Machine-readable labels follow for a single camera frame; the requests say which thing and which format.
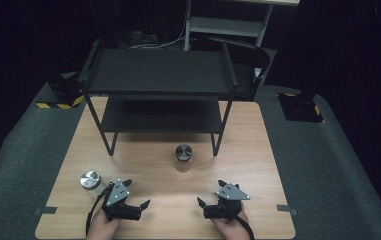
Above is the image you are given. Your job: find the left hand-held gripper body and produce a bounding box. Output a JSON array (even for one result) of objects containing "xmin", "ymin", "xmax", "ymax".
[{"xmin": 101, "ymin": 178, "xmax": 142, "ymax": 222}]

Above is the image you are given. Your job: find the grey tape piece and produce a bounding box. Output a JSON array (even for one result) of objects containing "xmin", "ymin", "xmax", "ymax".
[
  {"xmin": 33, "ymin": 206, "xmax": 58, "ymax": 216},
  {"xmin": 276, "ymin": 204, "xmax": 299, "ymax": 216}
]

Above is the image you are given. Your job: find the white cable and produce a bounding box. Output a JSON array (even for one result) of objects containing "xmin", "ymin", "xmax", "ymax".
[{"xmin": 127, "ymin": 20, "xmax": 187, "ymax": 50}]

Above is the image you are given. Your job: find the glass jar with white powder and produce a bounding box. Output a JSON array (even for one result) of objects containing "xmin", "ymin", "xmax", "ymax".
[{"xmin": 79, "ymin": 170, "xmax": 108, "ymax": 201}]

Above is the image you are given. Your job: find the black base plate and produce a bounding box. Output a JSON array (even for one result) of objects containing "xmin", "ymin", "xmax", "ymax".
[{"xmin": 277, "ymin": 92, "xmax": 324, "ymax": 124}]

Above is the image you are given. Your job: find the person's left hand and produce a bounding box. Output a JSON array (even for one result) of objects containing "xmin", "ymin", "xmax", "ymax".
[{"xmin": 86, "ymin": 209, "xmax": 122, "ymax": 240}]

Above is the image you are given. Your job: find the black right wrist strap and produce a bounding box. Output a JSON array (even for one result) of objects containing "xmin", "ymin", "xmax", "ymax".
[{"xmin": 226, "ymin": 203, "xmax": 256, "ymax": 240}]

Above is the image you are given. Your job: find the black power strip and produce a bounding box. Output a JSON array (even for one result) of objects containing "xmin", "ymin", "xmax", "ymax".
[{"xmin": 126, "ymin": 30, "xmax": 160, "ymax": 48}]

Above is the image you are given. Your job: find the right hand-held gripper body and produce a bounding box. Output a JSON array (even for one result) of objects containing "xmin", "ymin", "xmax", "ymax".
[{"xmin": 203, "ymin": 183, "xmax": 251, "ymax": 220}]

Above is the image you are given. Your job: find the black left wrist strap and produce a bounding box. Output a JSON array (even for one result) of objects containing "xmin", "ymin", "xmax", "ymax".
[{"xmin": 84, "ymin": 182, "xmax": 114, "ymax": 236}]

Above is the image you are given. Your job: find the metal cup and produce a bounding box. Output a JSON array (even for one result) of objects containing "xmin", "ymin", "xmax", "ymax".
[{"xmin": 174, "ymin": 143, "xmax": 193, "ymax": 173}]

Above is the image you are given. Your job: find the grey metal stand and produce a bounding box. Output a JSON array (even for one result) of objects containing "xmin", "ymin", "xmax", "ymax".
[{"xmin": 183, "ymin": 0, "xmax": 301, "ymax": 52}]

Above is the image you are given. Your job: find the black metal shelf rack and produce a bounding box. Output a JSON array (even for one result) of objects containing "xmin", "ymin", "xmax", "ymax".
[{"xmin": 77, "ymin": 39, "xmax": 239, "ymax": 157}]

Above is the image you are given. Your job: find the black wrist strap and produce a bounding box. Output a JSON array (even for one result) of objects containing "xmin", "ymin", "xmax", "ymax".
[
  {"xmin": 84, "ymin": 182, "xmax": 114, "ymax": 236},
  {"xmin": 226, "ymin": 203, "xmax": 256, "ymax": 240}
]

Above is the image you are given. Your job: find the black base with striped tape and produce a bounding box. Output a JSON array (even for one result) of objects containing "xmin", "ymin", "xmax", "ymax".
[{"xmin": 35, "ymin": 71, "xmax": 86, "ymax": 110}]

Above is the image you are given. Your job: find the black chair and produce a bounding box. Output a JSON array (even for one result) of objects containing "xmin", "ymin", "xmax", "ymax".
[{"xmin": 207, "ymin": 37, "xmax": 271, "ymax": 102}]

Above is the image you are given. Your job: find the person's right hand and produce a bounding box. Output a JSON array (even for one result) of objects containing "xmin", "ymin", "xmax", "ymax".
[{"xmin": 211, "ymin": 203, "xmax": 251, "ymax": 240}]

